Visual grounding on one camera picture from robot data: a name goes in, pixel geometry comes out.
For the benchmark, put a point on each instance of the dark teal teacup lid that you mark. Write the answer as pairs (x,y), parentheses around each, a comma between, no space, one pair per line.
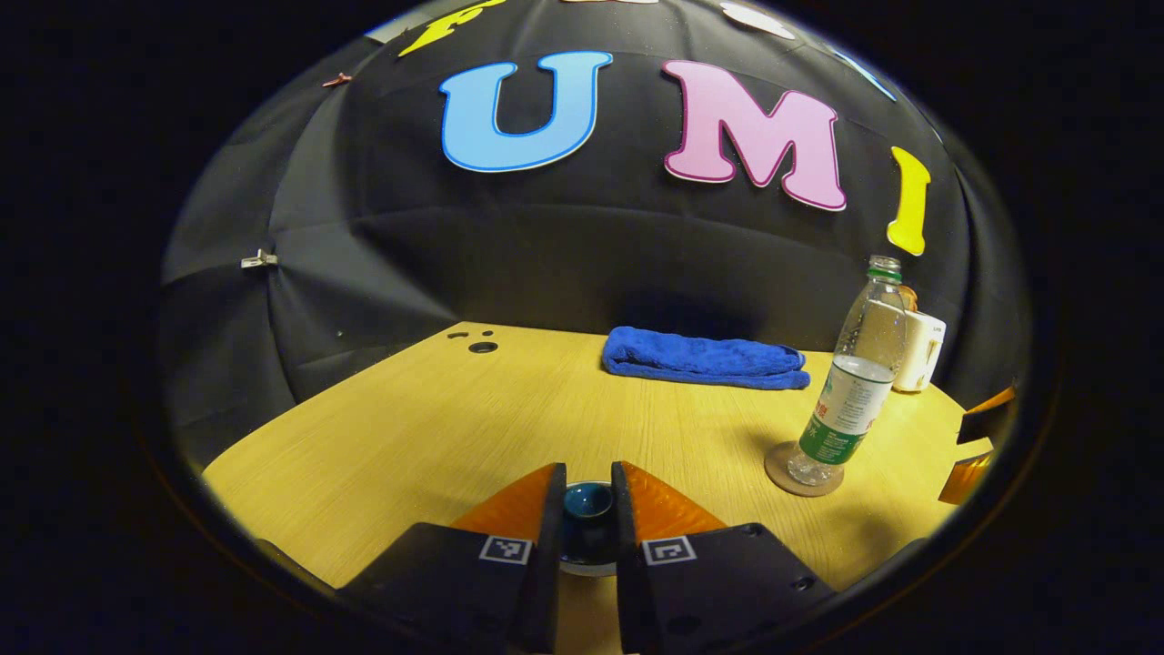
(588,505)

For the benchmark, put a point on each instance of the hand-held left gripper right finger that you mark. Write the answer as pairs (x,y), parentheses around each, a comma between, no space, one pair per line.
(627,591)

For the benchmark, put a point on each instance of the folded blue towel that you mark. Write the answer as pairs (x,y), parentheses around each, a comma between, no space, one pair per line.
(700,359)

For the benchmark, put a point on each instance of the round brown coaster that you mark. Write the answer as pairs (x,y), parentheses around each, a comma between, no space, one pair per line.
(777,473)

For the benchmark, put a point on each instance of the red clip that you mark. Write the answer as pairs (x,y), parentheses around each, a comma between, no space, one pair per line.
(337,80)

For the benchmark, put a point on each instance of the clear plastic water bottle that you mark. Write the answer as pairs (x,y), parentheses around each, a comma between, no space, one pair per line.
(850,391)

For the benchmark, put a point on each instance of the black backdrop cloth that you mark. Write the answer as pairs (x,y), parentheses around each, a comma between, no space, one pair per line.
(546,246)

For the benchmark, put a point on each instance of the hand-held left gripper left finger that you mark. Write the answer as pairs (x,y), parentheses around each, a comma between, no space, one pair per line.
(548,591)

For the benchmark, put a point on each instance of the white toaster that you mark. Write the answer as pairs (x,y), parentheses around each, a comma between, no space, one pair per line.
(920,350)

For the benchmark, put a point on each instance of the white metal clip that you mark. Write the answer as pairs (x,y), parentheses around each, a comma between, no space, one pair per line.
(259,261)

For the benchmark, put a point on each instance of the toasted bread slice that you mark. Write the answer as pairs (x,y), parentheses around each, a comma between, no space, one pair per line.
(908,298)

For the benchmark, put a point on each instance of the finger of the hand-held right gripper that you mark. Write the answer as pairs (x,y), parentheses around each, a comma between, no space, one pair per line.
(987,423)
(964,478)

